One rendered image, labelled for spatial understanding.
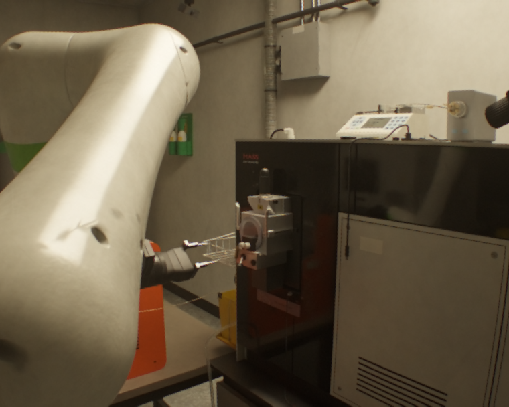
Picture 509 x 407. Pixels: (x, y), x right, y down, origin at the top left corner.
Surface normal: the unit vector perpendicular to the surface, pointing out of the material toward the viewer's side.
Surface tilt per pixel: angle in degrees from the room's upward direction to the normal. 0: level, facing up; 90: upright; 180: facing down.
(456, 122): 90
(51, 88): 112
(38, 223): 26
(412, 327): 90
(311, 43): 90
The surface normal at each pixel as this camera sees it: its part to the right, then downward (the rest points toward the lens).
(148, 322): 0.62, 0.11
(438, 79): -0.78, 0.09
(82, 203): 0.53, -0.74
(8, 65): -0.10, 0.04
